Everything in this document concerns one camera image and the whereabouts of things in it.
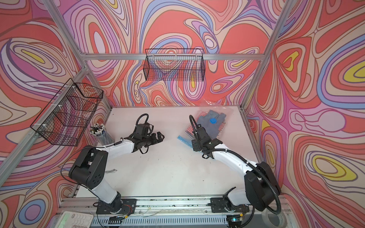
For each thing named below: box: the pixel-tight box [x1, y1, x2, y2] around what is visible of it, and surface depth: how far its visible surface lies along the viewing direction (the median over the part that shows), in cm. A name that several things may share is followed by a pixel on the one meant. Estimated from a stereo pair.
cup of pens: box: [89, 122, 115, 146], surface depth 88 cm
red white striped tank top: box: [185, 111, 226, 139], surface depth 106 cm
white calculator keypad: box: [56, 210, 94, 228], surface depth 69 cm
